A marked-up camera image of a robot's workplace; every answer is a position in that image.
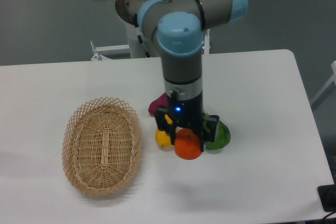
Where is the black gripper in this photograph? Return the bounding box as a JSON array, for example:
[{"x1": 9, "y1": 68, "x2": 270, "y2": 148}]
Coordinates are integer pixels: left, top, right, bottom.
[{"x1": 154, "y1": 92, "x2": 219, "y2": 152}]

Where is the orange fruit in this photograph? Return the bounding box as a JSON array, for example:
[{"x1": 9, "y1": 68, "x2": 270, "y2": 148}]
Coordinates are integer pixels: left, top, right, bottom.
[{"x1": 174, "y1": 128, "x2": 202, "y2": 160}]

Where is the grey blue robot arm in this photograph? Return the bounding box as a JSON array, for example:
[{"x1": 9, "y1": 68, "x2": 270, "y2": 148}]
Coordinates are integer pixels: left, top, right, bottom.
[{"x1": 132, "y1": 0, "x2": 248, "y2": 150}]

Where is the yellow mango toy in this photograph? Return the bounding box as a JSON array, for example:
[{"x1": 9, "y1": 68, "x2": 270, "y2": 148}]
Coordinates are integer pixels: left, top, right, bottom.
[{"x1": 155, "y1": 129, "x2": 171, "y2": 148}]

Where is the purple sweet potato toy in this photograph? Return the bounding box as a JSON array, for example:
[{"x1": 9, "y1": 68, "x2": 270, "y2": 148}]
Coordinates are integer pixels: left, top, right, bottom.
[{"x1": 148, "y1": 93, "x2": 167, "y2": 115}]

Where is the green leafy vegetable toy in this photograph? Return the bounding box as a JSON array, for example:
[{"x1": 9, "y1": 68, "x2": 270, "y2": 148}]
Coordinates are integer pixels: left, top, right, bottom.
[{"x1": 206, "y1": 121, "x2": 231, "y2": 151}]

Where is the woven wicker basket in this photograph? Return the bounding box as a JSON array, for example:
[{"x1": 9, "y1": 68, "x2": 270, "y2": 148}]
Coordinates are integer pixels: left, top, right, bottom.
[{"x1": 62, "y1": 97, "x2": 142, "y2": 196}]

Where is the black device at table edge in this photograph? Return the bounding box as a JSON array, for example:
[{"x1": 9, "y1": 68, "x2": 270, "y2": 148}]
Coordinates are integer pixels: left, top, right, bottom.
[{"x1": 317, "y1": 185, "x2": 335, "y2": 212}]

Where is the black cable on pedestal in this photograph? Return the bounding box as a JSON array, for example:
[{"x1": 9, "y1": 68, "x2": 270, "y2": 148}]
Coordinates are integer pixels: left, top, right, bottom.
[{"x1": 134, "y1": 13, "x2": 151, "y2": 58}]

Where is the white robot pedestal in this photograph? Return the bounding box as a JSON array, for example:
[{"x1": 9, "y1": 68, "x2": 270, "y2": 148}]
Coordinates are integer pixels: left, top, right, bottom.
[{"x1": 90, "y1": 0, "x2": 212, "y2": 61}]

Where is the white frame at right edge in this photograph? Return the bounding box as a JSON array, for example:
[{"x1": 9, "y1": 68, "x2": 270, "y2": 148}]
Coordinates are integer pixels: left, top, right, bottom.
[{"x1": 310, "y1": 61, "x2": 335, "y2": 111}]

